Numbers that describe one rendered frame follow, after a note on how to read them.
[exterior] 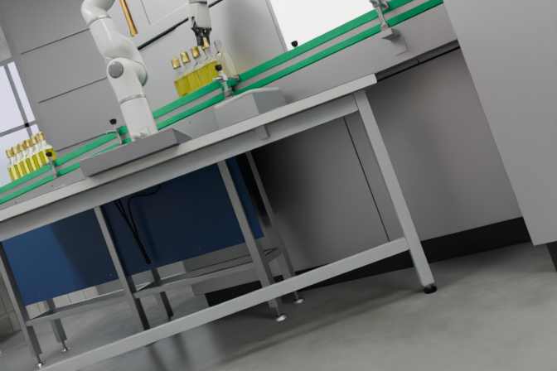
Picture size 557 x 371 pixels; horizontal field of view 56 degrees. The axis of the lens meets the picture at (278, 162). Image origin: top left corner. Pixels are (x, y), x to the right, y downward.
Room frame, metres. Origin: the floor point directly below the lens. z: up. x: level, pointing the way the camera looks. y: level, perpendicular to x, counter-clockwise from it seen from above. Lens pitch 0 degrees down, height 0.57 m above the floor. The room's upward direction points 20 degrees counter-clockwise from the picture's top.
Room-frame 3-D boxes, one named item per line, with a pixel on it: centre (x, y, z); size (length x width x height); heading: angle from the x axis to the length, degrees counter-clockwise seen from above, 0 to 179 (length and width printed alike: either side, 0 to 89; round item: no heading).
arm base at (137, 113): (1.79, 0.40, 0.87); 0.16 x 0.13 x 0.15; 177
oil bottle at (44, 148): (2.73, 1.12, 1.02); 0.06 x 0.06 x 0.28; 61
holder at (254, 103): (1.89, 0.01, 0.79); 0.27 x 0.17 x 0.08; 151
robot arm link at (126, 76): (1.83, 0.40, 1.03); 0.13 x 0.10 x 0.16; 168
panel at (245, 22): (2.17, -0.17, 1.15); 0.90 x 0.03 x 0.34; 61
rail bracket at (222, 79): (2.01, 0.08, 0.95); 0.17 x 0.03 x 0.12; 151
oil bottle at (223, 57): (2.15, 0.07, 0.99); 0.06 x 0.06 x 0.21; 61
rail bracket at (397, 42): (1.70, -0.48, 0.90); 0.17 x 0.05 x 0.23; 151
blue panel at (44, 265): (2.50, 0.81, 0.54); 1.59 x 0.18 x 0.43; 61
